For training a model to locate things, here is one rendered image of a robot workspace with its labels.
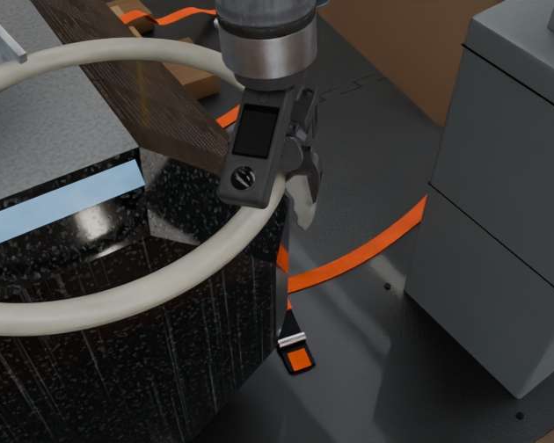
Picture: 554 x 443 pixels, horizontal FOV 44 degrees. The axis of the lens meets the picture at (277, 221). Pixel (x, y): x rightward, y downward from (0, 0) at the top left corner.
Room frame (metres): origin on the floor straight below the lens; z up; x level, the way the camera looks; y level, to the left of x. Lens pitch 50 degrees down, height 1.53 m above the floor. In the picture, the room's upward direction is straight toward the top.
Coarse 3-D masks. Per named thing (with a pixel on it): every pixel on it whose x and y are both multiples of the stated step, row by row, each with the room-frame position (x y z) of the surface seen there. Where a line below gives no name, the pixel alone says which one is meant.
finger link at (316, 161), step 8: (304, 152) 0.50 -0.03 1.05; (312, 152) 0.50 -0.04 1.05; (304, 160) 0.50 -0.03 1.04; (312, 160) 0.50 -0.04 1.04; (320, 160) 0.51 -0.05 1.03; (304, 168) 0.50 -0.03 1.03; (312, 168) 0.50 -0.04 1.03; (320, 168) 0.50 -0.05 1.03; (312, 176) 0.50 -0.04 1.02; (320, 176) 0.50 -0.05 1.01; (312, 184) 0.49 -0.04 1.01; (312, 192) 0.49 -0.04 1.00; (312, 200) 0.49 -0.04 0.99
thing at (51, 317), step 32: (0, 64) 0.75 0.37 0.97; (32, 64) 0.76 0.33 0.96; (64, 64) 0.77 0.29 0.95; (192, 64) 0.75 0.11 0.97; (224, 64) 0.72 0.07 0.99; (256, 224) 0.44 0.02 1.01; (192, 256) 0.40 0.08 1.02; (224, 256) 0.40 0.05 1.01; (128, 288) 0.36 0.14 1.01; (160, 288) 0.36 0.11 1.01; (0, 320) 0.33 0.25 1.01; (32, 320) 0.33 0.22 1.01; (64, 320) 0.33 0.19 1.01; (96, 320) 0.33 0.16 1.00
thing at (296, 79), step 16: (240, 80) 0.52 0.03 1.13; (256, 80) 0.51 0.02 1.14; (272, 80) 0.51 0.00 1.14; (288, 80) 0.51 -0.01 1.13; (304, 96) 0.56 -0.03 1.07; (304, 112) 0.53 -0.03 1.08; (288, 128) 0.51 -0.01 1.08; (304, 128) 0.52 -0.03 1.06; (288, 144) 0.50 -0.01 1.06; (304, 144) 0.51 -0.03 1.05; (288, 160) 0.50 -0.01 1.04
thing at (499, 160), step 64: (512, 0) 1.10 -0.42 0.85; (512, 64) 0.96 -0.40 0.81; (448, 128) 1.04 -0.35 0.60; (512, 128) 0.93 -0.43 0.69; (448, 192) 1.00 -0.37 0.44; (512, 192) 0.89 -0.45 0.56; (448, 256) 0.97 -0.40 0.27; (512, 256) 0.85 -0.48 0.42; (448, 320) 0.92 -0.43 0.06; (512, 320) 0.81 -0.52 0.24; (512, 384) 0.75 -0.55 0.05
